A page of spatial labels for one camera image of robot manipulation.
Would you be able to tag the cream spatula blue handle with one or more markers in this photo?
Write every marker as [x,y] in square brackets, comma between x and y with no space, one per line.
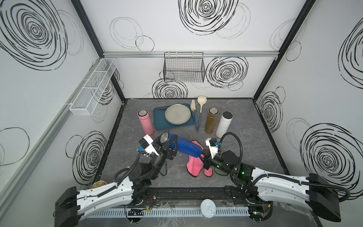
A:
[193,109]

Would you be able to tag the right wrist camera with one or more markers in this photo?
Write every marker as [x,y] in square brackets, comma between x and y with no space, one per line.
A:
[213,146]

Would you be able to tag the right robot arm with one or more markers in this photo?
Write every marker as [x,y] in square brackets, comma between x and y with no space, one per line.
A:
[312,192]

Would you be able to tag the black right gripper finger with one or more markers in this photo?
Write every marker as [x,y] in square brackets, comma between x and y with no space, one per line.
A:
[205,158]
[206,165]

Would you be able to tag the black wire basket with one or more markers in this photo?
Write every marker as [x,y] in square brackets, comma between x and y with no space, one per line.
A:
[185,69]

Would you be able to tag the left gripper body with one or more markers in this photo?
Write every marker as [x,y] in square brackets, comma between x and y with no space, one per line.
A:
[156,163]

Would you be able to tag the teal plastic tray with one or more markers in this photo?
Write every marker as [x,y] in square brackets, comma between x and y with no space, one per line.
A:
[162,124]

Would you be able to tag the white thermos black lid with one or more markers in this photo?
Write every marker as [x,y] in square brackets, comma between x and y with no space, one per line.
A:
[224,124]

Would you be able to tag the pink microfiber cloth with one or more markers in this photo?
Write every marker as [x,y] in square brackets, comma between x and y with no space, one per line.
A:
[195,165]

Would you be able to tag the grey round plate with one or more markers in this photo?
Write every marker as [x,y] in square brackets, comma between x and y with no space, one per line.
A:
[177,114]

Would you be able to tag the pink thermos steel lid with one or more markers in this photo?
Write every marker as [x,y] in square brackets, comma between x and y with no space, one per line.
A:
[145,122]

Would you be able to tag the white round cap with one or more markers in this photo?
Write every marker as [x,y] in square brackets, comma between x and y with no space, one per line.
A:
[208,208]

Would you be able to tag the tape roll on floor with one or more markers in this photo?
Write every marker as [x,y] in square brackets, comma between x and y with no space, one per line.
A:
[98,184]

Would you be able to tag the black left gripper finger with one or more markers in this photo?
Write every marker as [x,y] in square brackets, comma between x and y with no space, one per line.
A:
[171,147]
[158,146]

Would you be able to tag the gold thermos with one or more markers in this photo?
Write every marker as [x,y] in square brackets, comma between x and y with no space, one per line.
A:
[211,120]

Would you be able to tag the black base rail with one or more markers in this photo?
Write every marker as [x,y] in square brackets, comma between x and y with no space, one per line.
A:
[229,193]

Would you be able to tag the white slotted cable duct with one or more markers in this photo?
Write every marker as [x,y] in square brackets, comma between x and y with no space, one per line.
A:
[171,213]

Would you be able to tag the white wire rack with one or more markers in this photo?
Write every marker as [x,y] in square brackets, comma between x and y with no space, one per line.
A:
[94,87]

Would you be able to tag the blue thermos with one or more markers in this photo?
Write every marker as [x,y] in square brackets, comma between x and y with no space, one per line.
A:
[184,145]

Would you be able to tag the aluminium wall rail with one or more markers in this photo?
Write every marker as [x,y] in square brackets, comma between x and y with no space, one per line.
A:
[180,54]

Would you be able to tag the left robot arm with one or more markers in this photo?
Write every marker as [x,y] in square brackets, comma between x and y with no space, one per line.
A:
[128,186]

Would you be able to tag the cream ladle grey handle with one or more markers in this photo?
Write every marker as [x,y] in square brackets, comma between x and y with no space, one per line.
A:
[201,101]

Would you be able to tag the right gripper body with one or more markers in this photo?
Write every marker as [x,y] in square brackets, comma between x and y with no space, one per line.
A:
[218,163]

